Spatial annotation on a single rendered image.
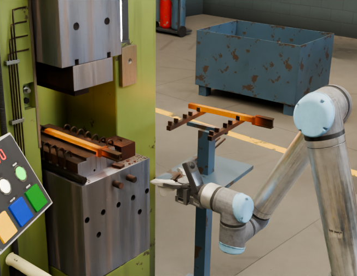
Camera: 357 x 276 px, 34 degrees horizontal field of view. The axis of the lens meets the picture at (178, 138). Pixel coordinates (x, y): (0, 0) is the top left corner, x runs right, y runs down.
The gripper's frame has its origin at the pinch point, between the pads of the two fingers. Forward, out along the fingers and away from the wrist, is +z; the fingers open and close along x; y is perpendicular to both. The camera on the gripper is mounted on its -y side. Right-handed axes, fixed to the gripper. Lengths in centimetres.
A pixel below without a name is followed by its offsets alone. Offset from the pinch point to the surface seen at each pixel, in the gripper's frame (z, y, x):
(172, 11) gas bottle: 491, 60, 584
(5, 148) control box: 26, -17, -48
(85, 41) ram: 33, -45, -6
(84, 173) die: 32.9, 6.9, -9.2
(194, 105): 36, -3, 63
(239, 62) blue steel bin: 202, 54, 349
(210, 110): 27, -3, 64
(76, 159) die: 36.5, 1.9, -9.7
